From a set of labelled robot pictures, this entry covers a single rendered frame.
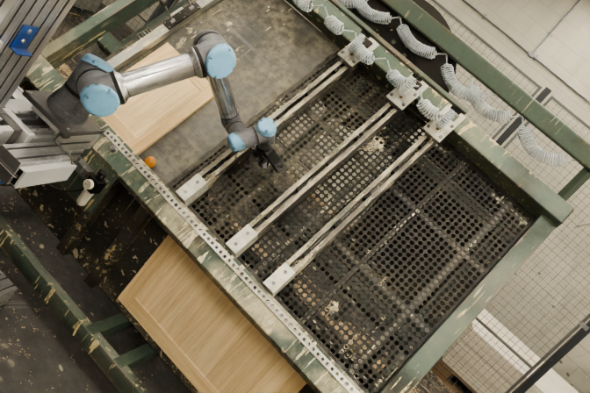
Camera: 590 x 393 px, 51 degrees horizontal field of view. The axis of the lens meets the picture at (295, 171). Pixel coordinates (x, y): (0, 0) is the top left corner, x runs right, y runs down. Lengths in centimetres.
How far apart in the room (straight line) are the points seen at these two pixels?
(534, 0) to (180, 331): 584
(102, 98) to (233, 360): 133
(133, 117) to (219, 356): 114
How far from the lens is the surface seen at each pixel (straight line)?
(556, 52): 765
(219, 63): 219
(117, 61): 306
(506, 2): 768
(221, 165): 270
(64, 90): 233
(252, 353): 283
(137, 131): 288
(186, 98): 293
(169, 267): 294
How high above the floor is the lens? 192
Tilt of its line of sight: 14 degrees down
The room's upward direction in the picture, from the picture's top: 40 degrees clockwise
